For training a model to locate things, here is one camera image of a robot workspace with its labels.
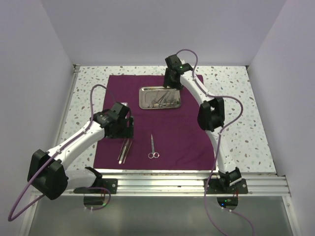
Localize wide steel tweezers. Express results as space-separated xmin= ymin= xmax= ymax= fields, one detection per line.
xmin=122 ymin=139 xmax=132 ymax=164

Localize fine steel tweezers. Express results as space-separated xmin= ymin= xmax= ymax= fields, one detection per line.
xmin=118 ymin=139 xmax=129 ymax=163

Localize steel instrument tray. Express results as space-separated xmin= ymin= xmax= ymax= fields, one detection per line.
xmin=139 ymin=86 xmax=182 ymax=110

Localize purple cloth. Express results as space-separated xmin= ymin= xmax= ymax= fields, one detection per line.
xmin=94 ymin=75 xmax=215 ymax=171

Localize steel scissors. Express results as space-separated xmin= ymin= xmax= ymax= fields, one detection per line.
xmin=148 ymin=134 xmax=159 ymax=159

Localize steel scalpel handle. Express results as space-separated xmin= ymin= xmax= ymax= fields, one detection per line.
xmin=118 ymin=146 xmax=127 ymax=164

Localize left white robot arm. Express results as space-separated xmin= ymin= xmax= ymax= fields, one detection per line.
xmin=27 ymin=103 xmax=133 ymax=200

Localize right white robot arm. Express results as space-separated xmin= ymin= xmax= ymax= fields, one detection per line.
xmin=163 ymin=55 xmax=242 ymax=193

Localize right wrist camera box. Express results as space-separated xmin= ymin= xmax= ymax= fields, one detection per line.
xmin=165 ymin=55 xmax=193 ymax=75

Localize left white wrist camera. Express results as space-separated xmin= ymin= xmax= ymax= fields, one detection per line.
xmin=111 ymin=102 xmax=129 ymax=118

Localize aluminium front rail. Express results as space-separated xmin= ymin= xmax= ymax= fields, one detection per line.
xmin=31 ymin=174 xmax=291 ymax=197

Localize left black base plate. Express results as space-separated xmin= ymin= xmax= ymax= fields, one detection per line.
xmin=73 ymin=178 xmax=118 ymax=194

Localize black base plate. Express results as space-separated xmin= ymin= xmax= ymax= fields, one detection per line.
xmin=203 ymin=177 xmax=249 ymax=194
xmin=73 ymin=178 xmax=118 ymax=194

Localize left side rail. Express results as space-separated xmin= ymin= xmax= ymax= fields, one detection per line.
xmin=52 ymin=64 xmax=81 ymax=147

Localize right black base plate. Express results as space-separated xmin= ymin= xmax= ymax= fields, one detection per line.
xmin=203 ymin=177 xmax=249 ymax=194

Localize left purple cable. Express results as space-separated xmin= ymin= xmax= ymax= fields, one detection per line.
xmin=7 ymin=84 xmax=116 ymax=222

